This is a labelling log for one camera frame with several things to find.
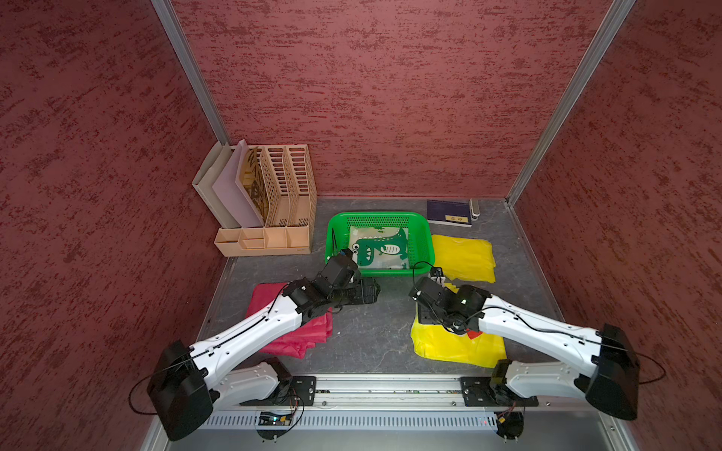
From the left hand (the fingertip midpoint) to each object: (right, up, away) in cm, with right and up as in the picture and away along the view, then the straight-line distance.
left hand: (365, 295), depth 78 cm
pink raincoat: (-16, -11, +3) cm, 20 cm away
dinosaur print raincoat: (+4, +12, +20) cm, 24 cm away
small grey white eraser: (+44, +24, +35) cm, 61 cm away
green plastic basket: (+20, +17, +24) cm, 36 cm away
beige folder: (-50, +34, +7) cm, 61 cm away
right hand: (+19, -6, +1) cm, 20 cm away
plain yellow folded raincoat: (+38, +7, +26) cm, 46 cm away
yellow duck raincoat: (+21, -15, +4) cm, 26 cm away
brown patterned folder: (-41, +36, +22) cm, 59 cm away
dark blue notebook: (+35, +25, +37) cm, 57 cm away
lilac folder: (-44, +31, +11) cm, 55 cm away
